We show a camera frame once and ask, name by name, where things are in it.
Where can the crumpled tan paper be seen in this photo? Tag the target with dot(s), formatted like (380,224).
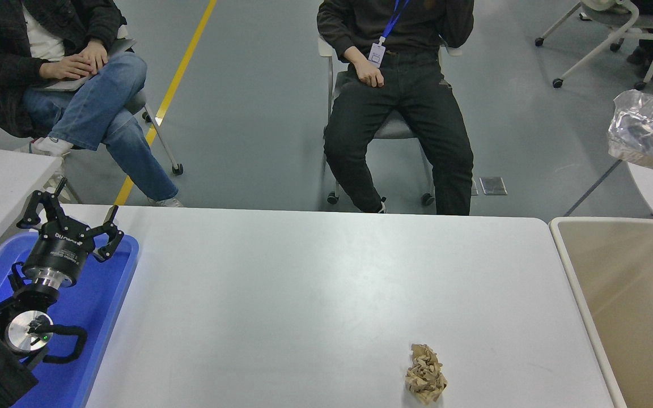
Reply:
(425,374)

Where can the large pale bin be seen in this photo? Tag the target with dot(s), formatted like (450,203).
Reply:
(638,306)

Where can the foil tray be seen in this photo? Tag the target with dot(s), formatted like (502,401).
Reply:
(644,113)

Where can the blue plastic tray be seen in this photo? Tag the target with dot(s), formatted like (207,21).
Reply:
(100,306)

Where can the grey laptop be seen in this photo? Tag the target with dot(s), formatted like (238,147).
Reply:
(122,48)

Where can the person's right hand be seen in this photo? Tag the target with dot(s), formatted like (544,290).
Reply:
(68,68)
(370,73)

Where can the metal floor outlet cover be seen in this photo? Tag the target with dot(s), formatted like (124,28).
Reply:
(493,186)

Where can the grey office chair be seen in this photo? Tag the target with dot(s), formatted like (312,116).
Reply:
(397,127)
(644,21)
(138,102)

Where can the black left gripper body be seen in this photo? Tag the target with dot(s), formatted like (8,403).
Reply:
(57,252)

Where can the person's left hand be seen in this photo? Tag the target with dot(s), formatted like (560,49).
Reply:
(94,52)

